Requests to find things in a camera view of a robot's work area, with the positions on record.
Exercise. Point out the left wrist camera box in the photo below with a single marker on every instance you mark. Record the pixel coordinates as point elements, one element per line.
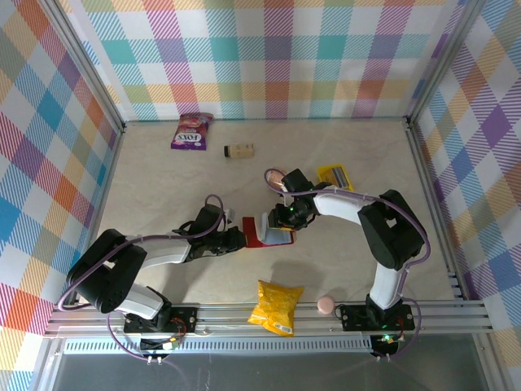
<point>230,216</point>

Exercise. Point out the black connector board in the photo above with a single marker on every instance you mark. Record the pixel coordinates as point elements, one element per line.
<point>386,344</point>
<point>163,345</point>

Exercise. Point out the aluminium side rail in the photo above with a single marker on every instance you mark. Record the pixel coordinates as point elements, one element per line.
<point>105,183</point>
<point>434,203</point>

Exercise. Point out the pink round disc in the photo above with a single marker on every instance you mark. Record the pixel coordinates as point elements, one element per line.
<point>325,305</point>

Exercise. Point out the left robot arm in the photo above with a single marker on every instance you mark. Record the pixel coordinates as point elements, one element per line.
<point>114,269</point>

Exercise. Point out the purple candy bag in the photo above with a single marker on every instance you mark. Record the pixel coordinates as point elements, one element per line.
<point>190,134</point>

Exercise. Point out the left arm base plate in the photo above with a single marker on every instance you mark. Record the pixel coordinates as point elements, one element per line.
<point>183,319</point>

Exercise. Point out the small brown bottle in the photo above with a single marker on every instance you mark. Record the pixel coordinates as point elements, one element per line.
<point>240,150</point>

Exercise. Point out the aluminium front rail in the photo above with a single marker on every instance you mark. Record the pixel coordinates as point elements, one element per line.
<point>228,322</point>

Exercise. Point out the red card holder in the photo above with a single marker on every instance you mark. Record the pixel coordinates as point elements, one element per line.
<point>250,232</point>

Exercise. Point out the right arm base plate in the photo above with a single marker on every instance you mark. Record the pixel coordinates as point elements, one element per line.
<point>354,319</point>

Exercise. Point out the yellow card tray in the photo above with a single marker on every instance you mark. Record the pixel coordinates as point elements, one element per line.
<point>323,173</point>

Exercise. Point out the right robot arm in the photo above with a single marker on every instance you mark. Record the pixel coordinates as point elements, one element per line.
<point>386,228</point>

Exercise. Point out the aluminium corner post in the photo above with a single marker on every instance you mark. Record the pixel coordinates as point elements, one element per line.
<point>86,61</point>
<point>443,61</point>

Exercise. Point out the yellow chips bag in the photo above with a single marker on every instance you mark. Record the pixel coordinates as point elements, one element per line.
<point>277,305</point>

